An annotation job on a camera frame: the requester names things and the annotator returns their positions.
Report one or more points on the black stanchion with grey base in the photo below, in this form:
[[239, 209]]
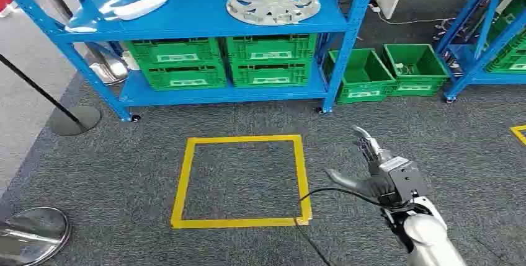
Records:
[[74, 122]]

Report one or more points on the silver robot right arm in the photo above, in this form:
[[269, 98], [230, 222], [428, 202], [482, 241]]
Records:
[[431, 243]]

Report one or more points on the open green plastic crate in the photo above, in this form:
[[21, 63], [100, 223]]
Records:
[[361, 79], [415, 71]]

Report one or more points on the silver wheel hubcap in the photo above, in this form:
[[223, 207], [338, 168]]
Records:
[[273, 5]]

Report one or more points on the blue metal shelf rack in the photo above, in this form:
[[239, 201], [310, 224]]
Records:
[[478, 78], [197, 13]]

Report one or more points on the chrome stanchion post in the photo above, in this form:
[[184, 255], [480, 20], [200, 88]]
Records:
[[109, 71]]

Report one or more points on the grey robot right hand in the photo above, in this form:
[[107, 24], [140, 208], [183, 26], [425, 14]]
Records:
[[370, 188]]

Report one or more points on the chrome metal parts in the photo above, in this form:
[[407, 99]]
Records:
[[446, 28]]

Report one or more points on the yellow tape square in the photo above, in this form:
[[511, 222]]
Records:
[[302, 173], [520, 132]]

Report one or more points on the small metal part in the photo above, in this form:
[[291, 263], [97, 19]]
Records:
[[400, 69]]

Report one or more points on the chrome stanchion base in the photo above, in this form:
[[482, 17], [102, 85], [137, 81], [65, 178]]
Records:
[[33, 235]]

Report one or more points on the white plastic trim part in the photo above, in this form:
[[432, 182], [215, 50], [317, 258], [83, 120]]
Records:
[[139, 7]]

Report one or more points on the dark right wrist camera box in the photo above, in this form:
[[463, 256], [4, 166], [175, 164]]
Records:
[[404, 182]]

